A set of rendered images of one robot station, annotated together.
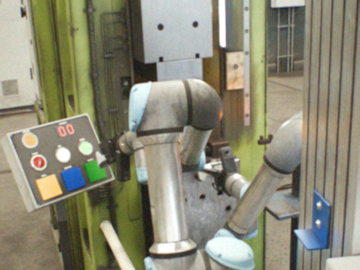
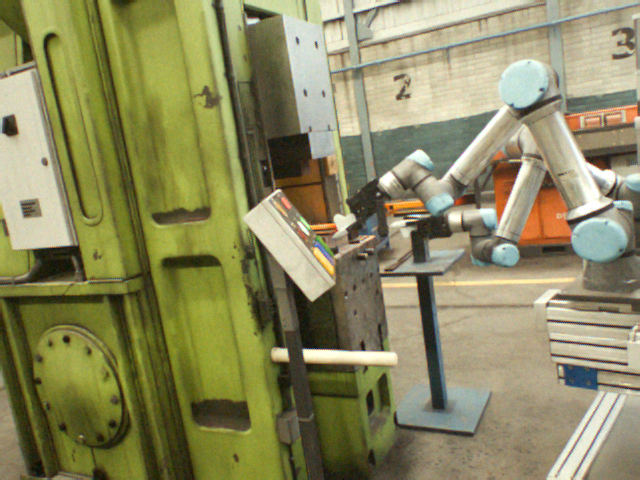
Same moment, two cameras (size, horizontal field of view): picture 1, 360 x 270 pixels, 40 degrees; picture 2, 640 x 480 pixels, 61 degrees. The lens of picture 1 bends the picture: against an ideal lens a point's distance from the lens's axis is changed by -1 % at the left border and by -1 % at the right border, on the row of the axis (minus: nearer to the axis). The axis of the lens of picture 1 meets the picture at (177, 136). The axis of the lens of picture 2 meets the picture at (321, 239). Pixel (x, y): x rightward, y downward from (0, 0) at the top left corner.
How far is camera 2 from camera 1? 156 cm
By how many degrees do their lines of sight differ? 42
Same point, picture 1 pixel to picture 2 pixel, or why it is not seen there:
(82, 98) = (236, 185)
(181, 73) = (323, 146)
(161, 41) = (307, 109)
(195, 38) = (325, 109)
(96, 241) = (270, 379)
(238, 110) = (335, 198)
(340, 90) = not seen: outside the picture
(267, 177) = (539, 172)
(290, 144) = not seen: hidden behind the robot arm
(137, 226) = not seen: hidden behind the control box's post
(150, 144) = (552, 112)
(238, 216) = (516, 224)
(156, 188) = (572, 150)
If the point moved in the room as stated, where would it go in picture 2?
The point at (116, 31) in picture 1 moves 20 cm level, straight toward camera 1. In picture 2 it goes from (249, 104) to (292, 93)
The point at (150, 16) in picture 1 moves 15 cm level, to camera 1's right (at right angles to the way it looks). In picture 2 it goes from (298, 79) to (328, 78)
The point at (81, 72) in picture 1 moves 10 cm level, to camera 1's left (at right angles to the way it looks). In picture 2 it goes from (231, 152) to (205, 156)
